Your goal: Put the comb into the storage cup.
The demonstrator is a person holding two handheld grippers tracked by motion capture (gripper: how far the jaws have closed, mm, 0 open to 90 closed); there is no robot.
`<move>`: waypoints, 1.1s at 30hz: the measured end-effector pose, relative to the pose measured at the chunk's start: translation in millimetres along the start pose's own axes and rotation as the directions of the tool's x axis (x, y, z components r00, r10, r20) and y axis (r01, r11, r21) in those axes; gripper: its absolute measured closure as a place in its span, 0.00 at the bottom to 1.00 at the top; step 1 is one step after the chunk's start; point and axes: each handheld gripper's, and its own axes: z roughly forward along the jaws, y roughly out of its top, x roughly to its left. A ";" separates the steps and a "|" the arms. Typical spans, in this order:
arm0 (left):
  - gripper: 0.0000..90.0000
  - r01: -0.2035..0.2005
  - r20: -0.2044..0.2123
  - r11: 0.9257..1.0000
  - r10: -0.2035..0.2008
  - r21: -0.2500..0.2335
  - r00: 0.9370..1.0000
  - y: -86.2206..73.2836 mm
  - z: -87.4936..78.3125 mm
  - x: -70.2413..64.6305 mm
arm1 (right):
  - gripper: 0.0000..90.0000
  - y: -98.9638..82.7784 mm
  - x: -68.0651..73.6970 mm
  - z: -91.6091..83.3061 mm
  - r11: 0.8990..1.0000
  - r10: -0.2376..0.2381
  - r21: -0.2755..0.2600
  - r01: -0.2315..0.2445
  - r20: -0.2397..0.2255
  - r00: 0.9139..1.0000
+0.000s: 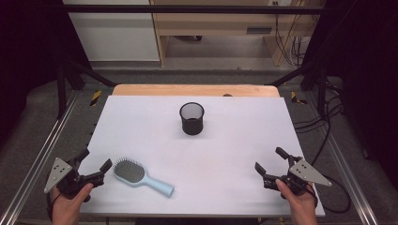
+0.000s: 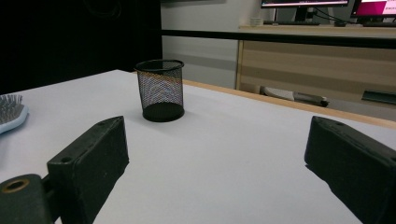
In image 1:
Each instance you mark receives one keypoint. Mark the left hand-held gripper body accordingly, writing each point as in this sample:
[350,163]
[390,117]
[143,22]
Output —
[70,182]

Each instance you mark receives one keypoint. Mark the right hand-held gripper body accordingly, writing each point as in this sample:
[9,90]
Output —
[297,182]

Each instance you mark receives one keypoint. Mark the light blue hairbrush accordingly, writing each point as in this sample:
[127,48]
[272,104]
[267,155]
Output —
[130,172]

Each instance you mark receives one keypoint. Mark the black mesh pen holder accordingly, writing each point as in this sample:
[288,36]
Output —
[191,125]

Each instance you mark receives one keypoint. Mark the person's right hand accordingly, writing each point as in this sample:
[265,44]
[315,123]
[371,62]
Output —
[302,206]

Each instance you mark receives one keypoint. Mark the person's left hand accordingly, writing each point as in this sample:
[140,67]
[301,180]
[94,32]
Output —
[67,207]

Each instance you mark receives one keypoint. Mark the white table board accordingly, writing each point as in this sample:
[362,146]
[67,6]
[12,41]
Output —
[219,162]

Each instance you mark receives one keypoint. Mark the yellow black tape marker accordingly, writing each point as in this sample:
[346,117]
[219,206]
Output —
[294,97]
[95,98]

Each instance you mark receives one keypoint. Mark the black curtain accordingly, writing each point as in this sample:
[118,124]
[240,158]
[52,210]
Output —
[366,78]
[28,56]

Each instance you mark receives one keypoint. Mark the white cabinet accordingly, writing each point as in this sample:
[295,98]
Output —
[115,34]

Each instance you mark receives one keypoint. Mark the wooden desk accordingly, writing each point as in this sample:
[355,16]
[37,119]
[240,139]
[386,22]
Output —
[216,22]

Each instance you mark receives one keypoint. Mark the aluminium rail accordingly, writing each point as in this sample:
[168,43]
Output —
[347,175]
[37,162]

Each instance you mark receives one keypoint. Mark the black frame strut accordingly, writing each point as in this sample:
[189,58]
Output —
[61,90]
[321,90]

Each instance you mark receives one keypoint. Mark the black horizontal frame bar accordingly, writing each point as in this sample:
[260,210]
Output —
[194,9]

